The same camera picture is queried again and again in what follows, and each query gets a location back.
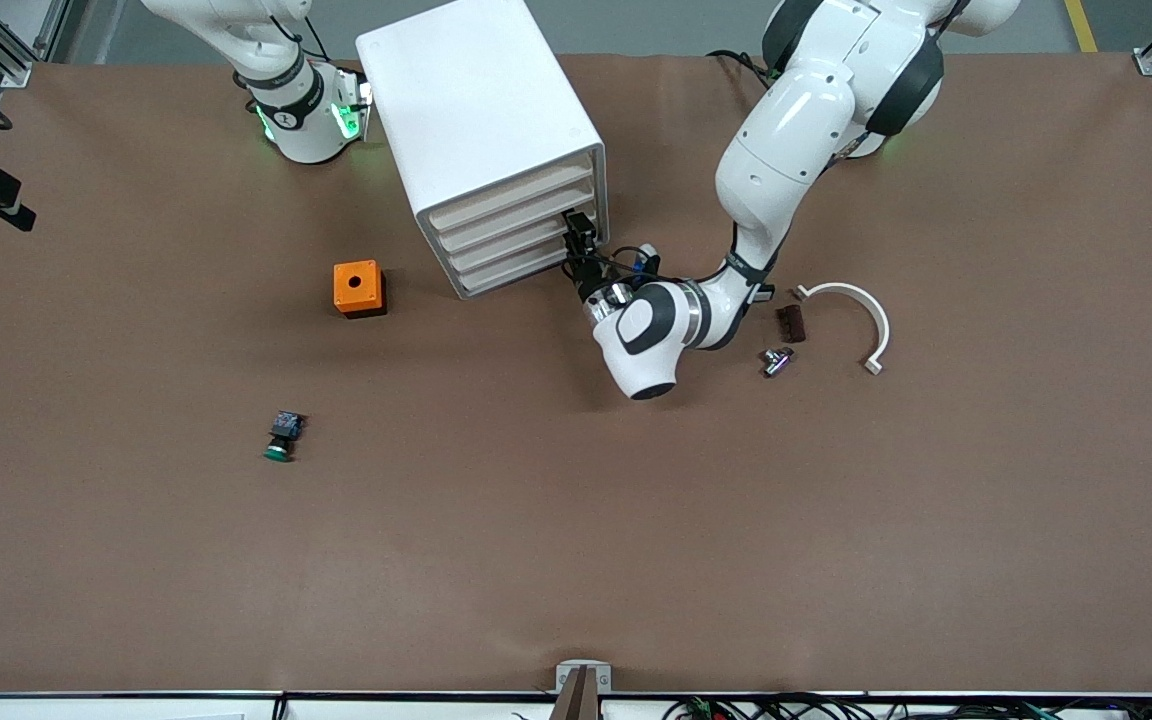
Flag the white drawer cabinet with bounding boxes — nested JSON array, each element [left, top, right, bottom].
[[355, 0, 610, 301]]

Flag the black base cable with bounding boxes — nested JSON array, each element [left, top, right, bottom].
[[706, 48, 772, 86]]

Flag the orange button enclosure box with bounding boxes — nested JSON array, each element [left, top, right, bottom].
[[333, 260, 387, 319]]

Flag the black cable bundle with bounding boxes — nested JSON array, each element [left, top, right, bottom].
[[661, 695, 1152, 720]]

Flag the grey metal bracket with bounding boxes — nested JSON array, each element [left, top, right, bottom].
[[556, 660, 612, 694]]

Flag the green push button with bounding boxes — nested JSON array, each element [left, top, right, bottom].
[[263, 410, 306, 464]]

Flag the white curved plastic arc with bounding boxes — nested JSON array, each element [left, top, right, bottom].
[[793, 282, 891, 377]]

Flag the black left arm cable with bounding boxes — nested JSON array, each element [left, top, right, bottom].
[[591, 244, 682, 291]]

